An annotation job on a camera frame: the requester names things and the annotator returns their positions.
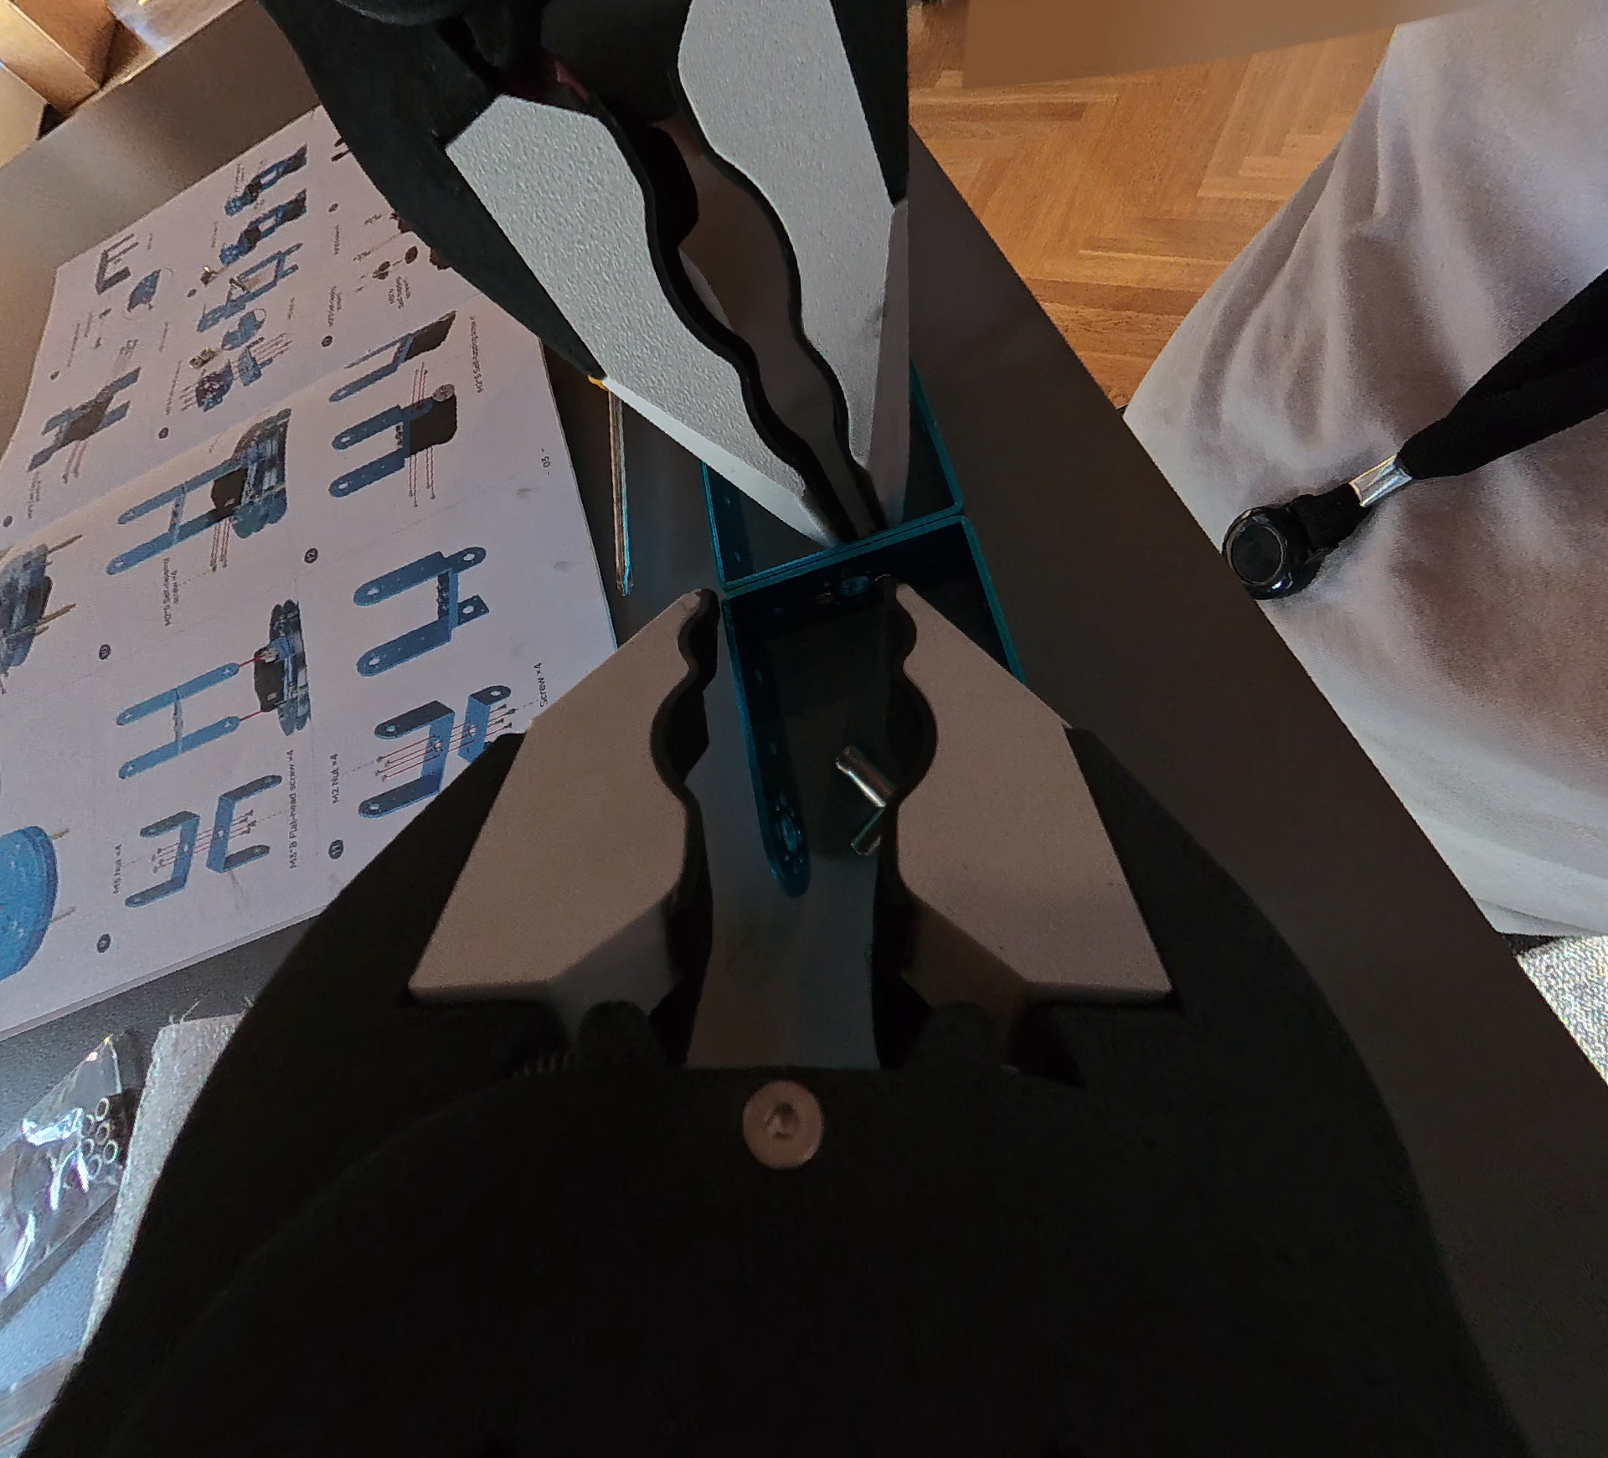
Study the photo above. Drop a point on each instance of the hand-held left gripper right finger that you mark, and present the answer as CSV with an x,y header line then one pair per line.
x,y
1024,855

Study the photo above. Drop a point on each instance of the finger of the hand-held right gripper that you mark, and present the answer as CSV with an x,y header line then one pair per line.
x,y
805,139
591,251

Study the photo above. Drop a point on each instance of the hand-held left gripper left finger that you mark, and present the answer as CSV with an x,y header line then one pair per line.
x,y
552,843

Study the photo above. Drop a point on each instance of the small metal cross wrench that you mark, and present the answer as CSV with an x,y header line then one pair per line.
x,y
866,804

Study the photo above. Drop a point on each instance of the blue metal U bracket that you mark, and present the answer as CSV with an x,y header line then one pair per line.
x,y
936,453
783,843

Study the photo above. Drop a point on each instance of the dark desk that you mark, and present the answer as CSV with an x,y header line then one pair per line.
x,y
1191,792

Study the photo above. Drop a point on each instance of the slim metal screwdriver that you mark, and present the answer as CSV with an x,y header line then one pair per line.
x,y
618,493

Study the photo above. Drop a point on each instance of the brown cardboard box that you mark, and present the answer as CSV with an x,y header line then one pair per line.
x,y
51,26

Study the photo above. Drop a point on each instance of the printed instruction manual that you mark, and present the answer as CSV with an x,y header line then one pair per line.
x,y
189,504

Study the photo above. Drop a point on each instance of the grey rug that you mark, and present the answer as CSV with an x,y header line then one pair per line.
x,y
1569,992

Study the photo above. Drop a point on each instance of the person's pale shirt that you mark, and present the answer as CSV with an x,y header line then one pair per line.
x,y
1444,266

